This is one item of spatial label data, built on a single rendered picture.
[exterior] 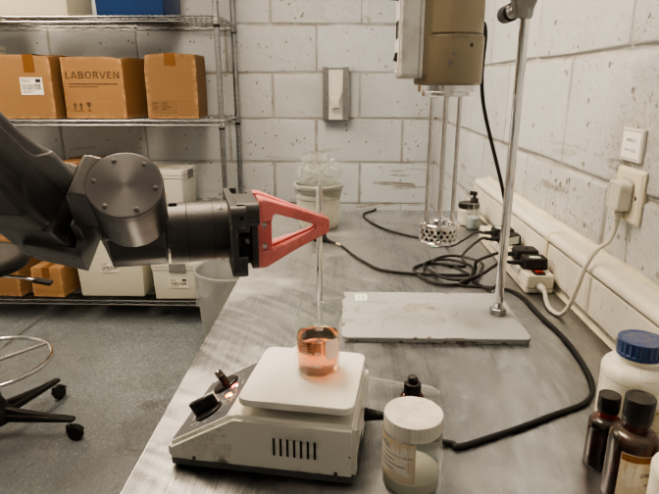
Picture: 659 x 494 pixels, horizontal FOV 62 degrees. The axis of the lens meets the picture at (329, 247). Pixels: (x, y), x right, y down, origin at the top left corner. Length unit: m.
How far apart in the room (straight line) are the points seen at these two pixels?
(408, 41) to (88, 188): 0.55
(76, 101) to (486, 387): 2.40
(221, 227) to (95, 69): 2.32
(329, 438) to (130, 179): 0.31
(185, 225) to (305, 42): 2.46
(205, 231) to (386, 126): 2.46
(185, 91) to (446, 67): 1.93
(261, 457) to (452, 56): 0.59
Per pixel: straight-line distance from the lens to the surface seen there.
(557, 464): 0.68
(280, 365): 0.64
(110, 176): 0.46
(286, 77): 2.93
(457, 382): 0.80
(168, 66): 2.67
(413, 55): 0.86
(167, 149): 3.08
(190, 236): 0.51
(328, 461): 0.59
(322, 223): 0.54
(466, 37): 0.86
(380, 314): 0.97
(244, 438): 0.60
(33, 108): 2.89
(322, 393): 0.58
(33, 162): 0.49
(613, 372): 0.68
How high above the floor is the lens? 1.14
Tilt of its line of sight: 16 degrees down
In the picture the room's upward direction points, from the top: straight up
